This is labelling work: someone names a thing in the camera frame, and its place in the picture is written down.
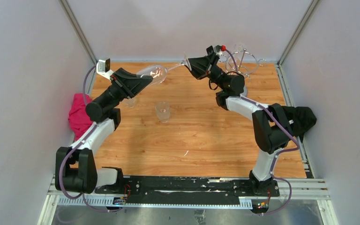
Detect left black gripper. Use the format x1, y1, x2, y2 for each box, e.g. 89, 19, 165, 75
100, 69, 153, 108

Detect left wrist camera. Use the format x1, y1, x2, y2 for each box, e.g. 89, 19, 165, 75
96, 58, 114, 81

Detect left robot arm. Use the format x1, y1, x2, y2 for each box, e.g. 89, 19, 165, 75
55, 68, 154, 199

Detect aluminium frame rail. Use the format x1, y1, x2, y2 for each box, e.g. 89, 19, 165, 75
46, 176, 330, 210

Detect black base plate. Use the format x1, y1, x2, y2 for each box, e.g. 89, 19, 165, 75
95, 176, 280, 206

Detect chrome wine glass rack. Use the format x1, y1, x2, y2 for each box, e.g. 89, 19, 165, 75
225, 49, 267, 83

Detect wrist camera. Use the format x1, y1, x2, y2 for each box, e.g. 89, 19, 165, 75
96, 58, 114, 81
206, 45, 226, 56

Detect patterned clear wine glass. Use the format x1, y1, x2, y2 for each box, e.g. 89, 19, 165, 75
123, 97, 137, 108

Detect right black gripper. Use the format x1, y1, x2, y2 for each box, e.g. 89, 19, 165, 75
181, 52, 227, 91

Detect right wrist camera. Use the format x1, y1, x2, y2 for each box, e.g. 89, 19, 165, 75
206, 45, 226, 56

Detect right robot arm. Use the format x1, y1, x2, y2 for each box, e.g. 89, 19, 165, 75
186, 52, 300, 196

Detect clear wine glass back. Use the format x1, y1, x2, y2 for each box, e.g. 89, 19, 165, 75
233, 43, 246, 59

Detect pink cloth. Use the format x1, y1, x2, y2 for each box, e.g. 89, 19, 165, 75
68, 93, 92, 141

